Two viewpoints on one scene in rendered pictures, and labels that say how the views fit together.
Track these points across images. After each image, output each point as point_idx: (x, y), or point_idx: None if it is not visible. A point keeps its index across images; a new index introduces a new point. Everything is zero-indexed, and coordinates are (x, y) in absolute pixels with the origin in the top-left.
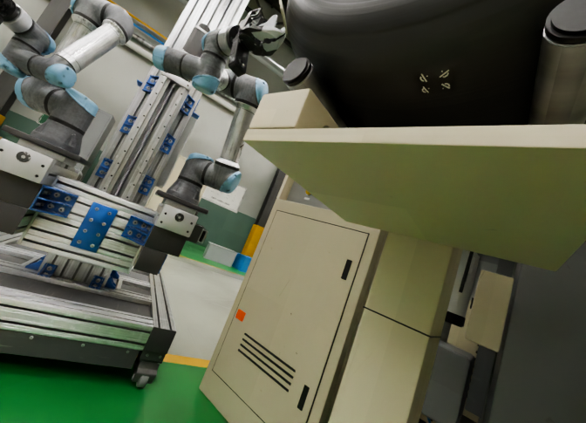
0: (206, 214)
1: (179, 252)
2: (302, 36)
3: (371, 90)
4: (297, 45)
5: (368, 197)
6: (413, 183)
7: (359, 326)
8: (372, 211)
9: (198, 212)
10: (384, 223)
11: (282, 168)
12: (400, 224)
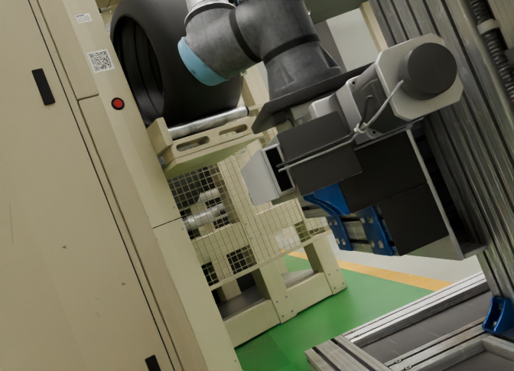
0: (255, 134)
1: (304, 209)
2: (240, 91)
3: (225, 123)
4: (239, 90)
5: (213, 157)
6: (220, 157)
7: (185, 227)
8: (197, 161)
9: (268, 115)
10: (181, 167)
11: (242, 142)
12: (183, 167)
